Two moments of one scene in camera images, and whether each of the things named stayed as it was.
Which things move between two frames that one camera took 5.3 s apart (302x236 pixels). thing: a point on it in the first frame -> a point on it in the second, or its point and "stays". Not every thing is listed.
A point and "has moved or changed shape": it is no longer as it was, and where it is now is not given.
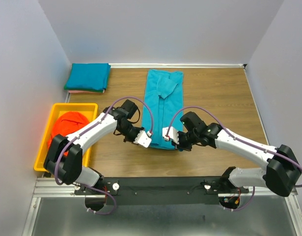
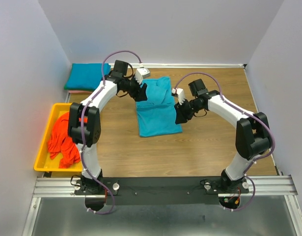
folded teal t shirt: [96, 75] stays
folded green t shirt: [88, 89] stays
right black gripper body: [185, 140] -> [190, 104]
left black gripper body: [130, 132] -> [131, 86]
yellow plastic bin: [90, 110] stays
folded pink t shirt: [77, 91] stays
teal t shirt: [163, 105] has moved or changed shape
